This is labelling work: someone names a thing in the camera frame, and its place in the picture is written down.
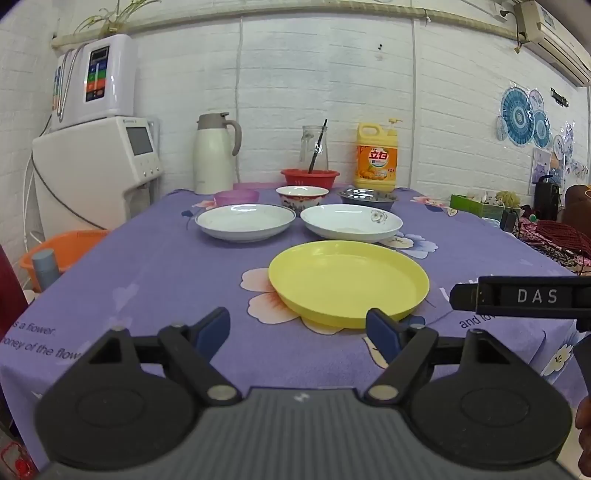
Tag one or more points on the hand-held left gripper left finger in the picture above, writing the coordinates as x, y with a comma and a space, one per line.
216, 328

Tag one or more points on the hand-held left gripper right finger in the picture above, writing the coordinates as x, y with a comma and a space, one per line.
379, 330

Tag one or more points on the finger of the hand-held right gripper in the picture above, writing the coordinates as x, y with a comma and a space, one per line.
464, 296

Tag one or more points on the white bowl with red pattern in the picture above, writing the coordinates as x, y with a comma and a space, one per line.
302, 196

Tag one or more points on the person's right hand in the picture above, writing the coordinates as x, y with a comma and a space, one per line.
584, 434

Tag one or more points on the yellow plastic plate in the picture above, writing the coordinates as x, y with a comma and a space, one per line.
346, 281

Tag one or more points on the dark red woven basket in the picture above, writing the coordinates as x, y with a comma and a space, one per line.
563, 240

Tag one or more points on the purple floral tablecloth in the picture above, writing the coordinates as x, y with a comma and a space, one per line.
161, 277

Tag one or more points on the small black device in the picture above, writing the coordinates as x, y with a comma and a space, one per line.
509, 220

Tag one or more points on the green cardboard box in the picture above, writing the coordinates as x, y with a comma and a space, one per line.
471, 205

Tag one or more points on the white plate with blue rim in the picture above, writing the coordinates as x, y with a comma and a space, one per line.
244, 222

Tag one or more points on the white plate with floral print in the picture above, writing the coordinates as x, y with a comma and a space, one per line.
346, 222

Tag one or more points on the stainless steel bowl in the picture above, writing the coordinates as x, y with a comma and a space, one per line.
368, 198

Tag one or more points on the purple plastic bowl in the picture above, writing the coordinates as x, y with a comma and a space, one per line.
235, 197

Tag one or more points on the yellow dish soap bottle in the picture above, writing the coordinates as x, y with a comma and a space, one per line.
376, 161

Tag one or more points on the orange plastic basin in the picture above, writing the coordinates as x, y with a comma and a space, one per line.
74, 249

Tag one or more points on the small blue paper fan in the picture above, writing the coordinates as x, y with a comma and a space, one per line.
541, 129

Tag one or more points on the white thermos carafe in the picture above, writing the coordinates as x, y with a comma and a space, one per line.
212, 161

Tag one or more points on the red plastic colander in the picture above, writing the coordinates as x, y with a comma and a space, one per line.
295, 179

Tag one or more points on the grey-blue cup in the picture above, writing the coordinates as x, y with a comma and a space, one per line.
45, 272

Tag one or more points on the large blue paper fan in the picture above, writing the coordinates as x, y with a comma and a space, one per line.
517, 115

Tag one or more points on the black straw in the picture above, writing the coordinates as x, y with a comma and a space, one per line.
317, 147

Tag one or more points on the clear glass pitcher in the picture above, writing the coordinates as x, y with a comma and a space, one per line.
307, 147

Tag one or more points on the white water dispenser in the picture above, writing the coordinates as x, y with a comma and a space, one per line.
83, 175

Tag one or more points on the dark red cloth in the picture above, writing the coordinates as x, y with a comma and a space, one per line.
10, 290

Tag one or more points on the white air conditioner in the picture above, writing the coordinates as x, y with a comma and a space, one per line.
554, 41

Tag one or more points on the white water purifier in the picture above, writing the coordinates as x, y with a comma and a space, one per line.
115, 78

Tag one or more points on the potted green plant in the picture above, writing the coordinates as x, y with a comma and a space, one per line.
115, 16

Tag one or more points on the wall picture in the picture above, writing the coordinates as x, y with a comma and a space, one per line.
542, 168

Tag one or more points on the beige wall pipe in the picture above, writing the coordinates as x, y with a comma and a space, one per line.
277, 10

